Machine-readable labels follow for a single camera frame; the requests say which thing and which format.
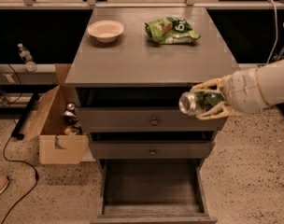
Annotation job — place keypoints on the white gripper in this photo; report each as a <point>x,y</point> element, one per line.
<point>242,90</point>

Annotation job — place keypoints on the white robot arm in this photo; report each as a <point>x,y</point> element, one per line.
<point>271,80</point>

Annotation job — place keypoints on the grey drawer cabinet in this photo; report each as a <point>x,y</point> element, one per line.
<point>135,61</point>

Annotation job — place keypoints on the grey top drawer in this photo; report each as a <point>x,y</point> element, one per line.
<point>138,110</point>

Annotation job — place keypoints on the grey drawer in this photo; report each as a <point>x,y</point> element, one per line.
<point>138,110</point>
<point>152,145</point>
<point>152,192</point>

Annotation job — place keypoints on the grey middle drawer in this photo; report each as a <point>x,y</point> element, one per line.
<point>152,145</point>

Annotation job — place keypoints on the grey bottom drawer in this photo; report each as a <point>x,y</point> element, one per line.
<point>152,192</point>

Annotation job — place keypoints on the silver can in box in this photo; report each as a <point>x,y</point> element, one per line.
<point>70,116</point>

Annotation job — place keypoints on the green chip bag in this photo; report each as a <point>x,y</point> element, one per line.
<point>171,30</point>

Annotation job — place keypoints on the white bowl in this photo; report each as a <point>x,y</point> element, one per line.
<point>105,31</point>

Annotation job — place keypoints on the orange ball in box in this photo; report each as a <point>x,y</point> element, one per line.
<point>67,131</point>

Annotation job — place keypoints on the cardboard box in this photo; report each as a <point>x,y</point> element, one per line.
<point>48,126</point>

